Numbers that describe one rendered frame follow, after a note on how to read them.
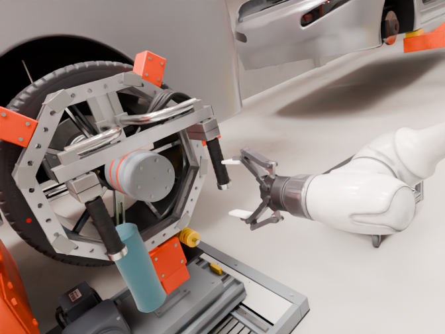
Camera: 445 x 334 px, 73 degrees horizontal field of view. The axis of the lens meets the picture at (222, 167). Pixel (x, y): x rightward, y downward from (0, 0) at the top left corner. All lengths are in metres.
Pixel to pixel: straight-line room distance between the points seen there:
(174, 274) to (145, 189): 0.41
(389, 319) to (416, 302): 0.14
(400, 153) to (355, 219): 0.16
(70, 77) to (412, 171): 0.86
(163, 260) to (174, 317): 0.31
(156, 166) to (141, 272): 0.29
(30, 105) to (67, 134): 0.49
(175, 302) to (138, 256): 0.51
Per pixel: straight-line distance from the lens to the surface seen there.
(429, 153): 0.62
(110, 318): 1.18
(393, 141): 0.63
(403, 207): 0.53
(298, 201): 0.58
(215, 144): 0.81
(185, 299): 1.35
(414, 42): 4.18
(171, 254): 1.07
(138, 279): 0.90
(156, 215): 1.13
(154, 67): 0.98
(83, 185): 0.67
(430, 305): 1.53
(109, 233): 0.71
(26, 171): 0.87
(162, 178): 0.82
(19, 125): 0.86
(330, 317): 1.45
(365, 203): 0.51
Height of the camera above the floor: 1.12
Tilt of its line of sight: 21 degrees down
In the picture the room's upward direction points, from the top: 16 degrees counter-clockwise
